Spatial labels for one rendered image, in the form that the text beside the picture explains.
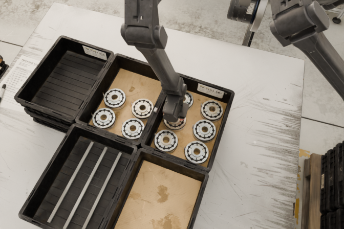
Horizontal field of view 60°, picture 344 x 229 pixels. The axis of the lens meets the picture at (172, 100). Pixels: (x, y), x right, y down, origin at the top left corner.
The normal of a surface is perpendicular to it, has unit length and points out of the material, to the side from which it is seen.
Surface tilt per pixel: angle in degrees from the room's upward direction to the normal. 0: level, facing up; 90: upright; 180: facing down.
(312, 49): 87
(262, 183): 0
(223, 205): 0
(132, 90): 0
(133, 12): 51
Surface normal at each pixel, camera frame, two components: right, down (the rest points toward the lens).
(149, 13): -0.30, 0.29
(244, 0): -0.27, 0.83
